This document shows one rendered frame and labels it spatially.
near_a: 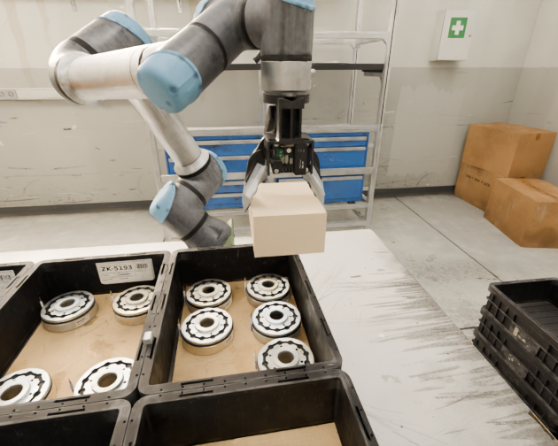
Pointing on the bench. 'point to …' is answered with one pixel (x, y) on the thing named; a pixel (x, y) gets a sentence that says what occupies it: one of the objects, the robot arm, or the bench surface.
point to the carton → (287, 220)
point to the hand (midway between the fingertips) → (282, 207)
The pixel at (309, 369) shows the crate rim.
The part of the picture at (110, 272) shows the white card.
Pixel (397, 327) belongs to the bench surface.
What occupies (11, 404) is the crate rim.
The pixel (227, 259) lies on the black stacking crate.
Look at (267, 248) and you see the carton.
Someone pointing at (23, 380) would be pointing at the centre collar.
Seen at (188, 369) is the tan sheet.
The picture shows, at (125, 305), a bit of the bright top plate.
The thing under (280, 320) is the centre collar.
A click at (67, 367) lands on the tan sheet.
